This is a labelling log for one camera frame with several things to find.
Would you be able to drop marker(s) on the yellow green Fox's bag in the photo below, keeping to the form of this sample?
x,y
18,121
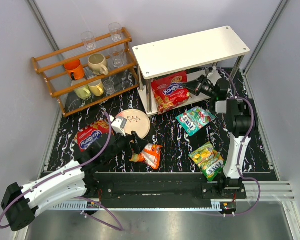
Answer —
x,y
208,160

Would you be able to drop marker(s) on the teal Fox's candy bag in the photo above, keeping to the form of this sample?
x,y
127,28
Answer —
x,y
194,120

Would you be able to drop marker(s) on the clear glass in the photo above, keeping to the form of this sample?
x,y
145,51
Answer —
x,y
88,40
115,30

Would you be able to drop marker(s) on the light green mug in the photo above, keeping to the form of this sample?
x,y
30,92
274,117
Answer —
x,y
83,92

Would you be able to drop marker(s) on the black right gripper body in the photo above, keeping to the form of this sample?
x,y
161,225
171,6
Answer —
x,y
199,86

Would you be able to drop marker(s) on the clear glass shelf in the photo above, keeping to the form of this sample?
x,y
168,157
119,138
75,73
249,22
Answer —
x,y
109,87
117,56

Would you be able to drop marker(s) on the red candy bag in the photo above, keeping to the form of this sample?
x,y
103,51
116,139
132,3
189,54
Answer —
x,y
169,92
89,134

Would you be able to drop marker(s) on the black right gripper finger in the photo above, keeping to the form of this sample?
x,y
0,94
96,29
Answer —
x,y
191,85
193,91

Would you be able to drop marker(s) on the pink round plate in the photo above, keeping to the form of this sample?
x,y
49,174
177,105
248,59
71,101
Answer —
x,y
136,121

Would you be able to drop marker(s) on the white two-tier shelf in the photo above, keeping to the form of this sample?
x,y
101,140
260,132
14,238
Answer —
x,y
169,56

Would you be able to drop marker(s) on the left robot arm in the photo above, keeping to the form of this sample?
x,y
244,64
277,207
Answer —
x,y
22,204

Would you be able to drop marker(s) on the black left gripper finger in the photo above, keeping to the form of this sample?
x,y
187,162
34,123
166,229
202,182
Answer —
x,y
134,142
143,142

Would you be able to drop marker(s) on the clear glass top right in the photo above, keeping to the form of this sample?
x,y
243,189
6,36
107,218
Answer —
x,y
115,30

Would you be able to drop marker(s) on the beige mug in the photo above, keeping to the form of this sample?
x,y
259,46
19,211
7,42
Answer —
x,y
98,64

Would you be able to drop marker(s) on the wooden cup rack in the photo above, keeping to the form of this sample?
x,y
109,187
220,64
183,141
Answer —
x,y
61,86

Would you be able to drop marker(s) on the orange candy bag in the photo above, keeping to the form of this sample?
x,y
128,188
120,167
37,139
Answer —
x,y
150,155

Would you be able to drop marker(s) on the orange mug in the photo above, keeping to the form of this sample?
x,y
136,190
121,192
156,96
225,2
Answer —
x,y
74,69

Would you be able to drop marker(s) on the yellow mug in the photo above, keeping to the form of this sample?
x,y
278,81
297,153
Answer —
x,y
96,87

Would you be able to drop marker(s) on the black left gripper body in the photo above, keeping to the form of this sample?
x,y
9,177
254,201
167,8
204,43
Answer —
x,y
133,140

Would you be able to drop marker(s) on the clear glass bottom shelf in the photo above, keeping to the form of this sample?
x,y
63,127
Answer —
x,y
109,87

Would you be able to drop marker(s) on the clear glass top left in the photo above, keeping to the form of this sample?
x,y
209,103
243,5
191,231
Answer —
x,y
88,40

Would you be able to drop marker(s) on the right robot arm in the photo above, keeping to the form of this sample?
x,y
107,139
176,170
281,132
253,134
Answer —
x,y
241,122

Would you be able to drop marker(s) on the clear glass middle shelf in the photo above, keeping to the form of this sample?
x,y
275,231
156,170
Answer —
x,y
117,56

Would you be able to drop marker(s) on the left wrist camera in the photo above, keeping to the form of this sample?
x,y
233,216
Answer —
x,y
118,124

